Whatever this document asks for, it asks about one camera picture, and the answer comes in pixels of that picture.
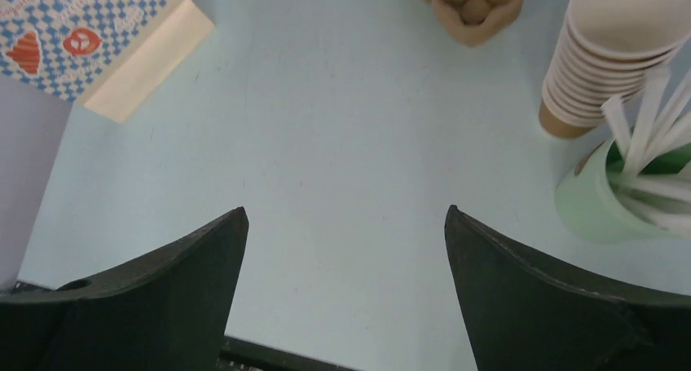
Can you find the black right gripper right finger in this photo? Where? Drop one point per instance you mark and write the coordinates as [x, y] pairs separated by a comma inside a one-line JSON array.
[[527, 310]]

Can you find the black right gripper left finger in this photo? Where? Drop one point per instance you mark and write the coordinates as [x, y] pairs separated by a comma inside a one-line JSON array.
[[164, 310]]

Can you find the green straw holder cup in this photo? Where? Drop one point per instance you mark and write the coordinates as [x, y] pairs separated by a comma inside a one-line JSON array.
[[587, 206]]

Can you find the blue checkered paper bag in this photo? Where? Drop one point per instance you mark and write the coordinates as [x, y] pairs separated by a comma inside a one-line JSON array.
[[105, 55]]

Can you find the stack of brown paper cups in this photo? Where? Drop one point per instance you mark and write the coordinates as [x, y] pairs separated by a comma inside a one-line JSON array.
[[604, 49]]

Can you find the brown pulp cup carrier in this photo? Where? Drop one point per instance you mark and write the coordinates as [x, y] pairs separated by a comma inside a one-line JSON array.
[[474, 22]]

